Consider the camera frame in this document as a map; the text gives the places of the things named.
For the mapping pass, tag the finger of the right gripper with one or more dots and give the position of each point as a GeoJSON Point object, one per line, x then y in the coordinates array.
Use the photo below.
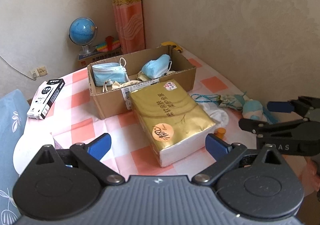
{"type": "Point", "coordinates": [259, 127]}

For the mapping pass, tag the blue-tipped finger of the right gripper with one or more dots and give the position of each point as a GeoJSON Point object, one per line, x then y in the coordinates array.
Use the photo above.
{"type": "Point", "coordinates": [287, 107]}

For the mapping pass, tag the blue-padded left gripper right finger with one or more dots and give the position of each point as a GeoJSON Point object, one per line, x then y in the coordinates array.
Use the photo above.
{"type": "Point", "coordinates": [227, 156]}

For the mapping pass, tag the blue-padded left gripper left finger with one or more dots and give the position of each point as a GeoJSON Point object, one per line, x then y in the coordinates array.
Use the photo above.
{"type": "Point", "coordinates": [88, 157]}

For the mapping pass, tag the white sock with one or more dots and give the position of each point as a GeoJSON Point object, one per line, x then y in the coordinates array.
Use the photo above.
{"type": "Point", "coordinates": [219, 116]}

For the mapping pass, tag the orange earplug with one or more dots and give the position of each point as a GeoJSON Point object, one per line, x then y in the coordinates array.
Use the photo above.
{"type": "Point", "coordinates": [220, 132]}

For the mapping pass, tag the checkered tablecloth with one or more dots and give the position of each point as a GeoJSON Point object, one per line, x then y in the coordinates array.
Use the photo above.
{"type": "Point", "coordinates": [73, 119]}

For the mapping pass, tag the gold tissue pack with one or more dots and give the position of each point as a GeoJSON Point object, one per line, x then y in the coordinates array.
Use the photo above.
{"type": "Point", "coordinates": [174, 123]}

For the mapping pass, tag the black white carton box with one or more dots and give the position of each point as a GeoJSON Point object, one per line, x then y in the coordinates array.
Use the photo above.
{"type": "Point", "coordinates": [44, 98]}

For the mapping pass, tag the blue face mask stack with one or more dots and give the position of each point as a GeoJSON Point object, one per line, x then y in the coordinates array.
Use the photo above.
{"type": "Point", "coordinates": [108, 73]}

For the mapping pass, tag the blue floral pillow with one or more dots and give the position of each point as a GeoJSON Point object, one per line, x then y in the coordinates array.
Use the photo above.
{"type": "Point", "coordinates": [14, 109]}

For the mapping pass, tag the beige cloth in box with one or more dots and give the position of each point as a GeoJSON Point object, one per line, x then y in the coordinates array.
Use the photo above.
{"type": "Point", "coordinates": [116, 85]}

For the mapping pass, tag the crumpled blue face mask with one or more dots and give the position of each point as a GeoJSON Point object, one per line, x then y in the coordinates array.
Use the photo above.
{"type": "Point", "coordinates": [157, 68]}

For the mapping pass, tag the colourful toy on box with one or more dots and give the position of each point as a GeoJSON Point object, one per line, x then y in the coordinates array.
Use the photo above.
{"type": "Point", "coordinates": [110, 44]}

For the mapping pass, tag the yellow toy car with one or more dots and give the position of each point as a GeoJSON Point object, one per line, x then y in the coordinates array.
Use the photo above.
{"type": "Point", "coordinates": [173, 45]}

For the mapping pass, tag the blue globe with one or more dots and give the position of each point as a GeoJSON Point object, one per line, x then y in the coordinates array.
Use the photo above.
{"type": "Point", "coordinates": [82, 32]}

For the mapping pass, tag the orange pink curtain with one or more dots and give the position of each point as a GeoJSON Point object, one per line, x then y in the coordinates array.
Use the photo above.
{"type": "Point", "coordinates": [129, 24]}

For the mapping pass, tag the wall power socket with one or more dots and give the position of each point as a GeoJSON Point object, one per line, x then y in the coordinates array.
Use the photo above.
{"type": "Point", "coordinates": [38, 72]}

